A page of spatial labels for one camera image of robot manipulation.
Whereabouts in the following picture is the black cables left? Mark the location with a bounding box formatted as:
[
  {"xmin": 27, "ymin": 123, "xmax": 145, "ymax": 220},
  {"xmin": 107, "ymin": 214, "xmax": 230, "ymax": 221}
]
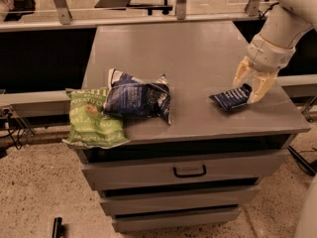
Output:
[{"xmin": 0, "ymin": 104, "xmax": 36, "ymax": 151}]

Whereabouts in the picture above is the grey drawer cabinet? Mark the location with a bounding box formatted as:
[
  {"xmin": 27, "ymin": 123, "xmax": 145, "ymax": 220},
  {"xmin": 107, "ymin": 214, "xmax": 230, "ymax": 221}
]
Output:
[{"xmin": 81, "ymin": 21, "xmax": 310, "ymax": 232}]

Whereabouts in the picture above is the black cylinder on floor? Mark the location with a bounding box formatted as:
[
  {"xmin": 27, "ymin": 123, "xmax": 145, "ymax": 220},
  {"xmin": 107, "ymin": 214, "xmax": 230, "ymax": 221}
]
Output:
[{"xmin": 52, "ymin": 217, "xmax": 64, "ymax": 238}]

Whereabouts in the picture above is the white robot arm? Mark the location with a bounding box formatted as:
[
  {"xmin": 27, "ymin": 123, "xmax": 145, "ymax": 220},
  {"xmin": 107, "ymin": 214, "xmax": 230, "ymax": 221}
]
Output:
[{"xmin": 233, "ymin": 0, "xmax": 317, "ymax": 104}]

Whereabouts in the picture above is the black drawer handle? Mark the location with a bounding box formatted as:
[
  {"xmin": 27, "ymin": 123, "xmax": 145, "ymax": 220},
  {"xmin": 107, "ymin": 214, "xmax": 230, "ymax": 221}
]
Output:
[{"xmin": 172, "ymin": 165, "xmax": 207, "ymax": 179}]

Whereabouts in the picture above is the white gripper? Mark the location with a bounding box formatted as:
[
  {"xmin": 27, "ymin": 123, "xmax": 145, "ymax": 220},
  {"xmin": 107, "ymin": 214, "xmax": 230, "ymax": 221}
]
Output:
[{"xmin": 232, "ymin": 34, "xmax": 295, "ymax": 104}]

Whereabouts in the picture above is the green jalapeno chip bag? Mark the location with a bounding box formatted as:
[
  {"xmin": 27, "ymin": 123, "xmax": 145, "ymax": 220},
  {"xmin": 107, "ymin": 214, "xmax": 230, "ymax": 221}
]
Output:
[{"xmin": 63, "ymin": 88, "xmax": 129, "ymax": 149}]

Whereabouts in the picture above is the blue chip bag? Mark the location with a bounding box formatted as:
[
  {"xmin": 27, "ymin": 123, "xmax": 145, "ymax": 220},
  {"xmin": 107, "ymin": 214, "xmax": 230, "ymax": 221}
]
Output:
[{"xmin": 103, "ymin": 68, "xmax": 171, "ymax": 124}]

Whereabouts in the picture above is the blue rxbar blueberry wrapper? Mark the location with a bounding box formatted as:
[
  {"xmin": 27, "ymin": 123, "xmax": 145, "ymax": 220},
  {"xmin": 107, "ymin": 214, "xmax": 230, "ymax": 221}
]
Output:
[{"xmin": 209, "ymin": 83, "xmax": 253, "ymax": 111}]

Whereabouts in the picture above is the grey metal railing frame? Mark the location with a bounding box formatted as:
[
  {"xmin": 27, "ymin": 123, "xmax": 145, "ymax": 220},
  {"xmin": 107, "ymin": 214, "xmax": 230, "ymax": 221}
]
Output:
[{"xmin": 0, "ymin": 0, "xmax": 273, "ymax": 32}]

